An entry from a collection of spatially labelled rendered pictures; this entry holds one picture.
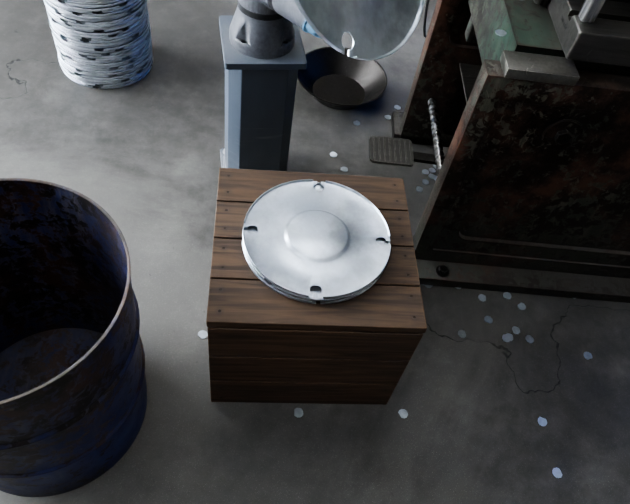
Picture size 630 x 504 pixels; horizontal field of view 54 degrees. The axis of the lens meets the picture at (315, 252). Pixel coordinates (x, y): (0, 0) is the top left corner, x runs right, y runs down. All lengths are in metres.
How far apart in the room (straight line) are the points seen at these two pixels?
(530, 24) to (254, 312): 0.79
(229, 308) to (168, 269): 0.50
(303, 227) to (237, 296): 0.19
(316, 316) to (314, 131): 0.95
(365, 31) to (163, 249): 0.96
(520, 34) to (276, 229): 0.61
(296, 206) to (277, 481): 0.57
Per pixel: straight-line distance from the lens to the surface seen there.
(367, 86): 2.14
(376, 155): 1.68
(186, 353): 1.47
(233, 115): 1.56
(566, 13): 1.36
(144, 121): 1.97
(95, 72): 2.06
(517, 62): 1.26
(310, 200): 1.25
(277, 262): 1.15
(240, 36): 1.46
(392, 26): 0.88
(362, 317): 1.13
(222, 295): 1.13
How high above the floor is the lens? 1.30
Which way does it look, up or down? 53 degrees down
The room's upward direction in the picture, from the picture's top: 11 degrees clockwise
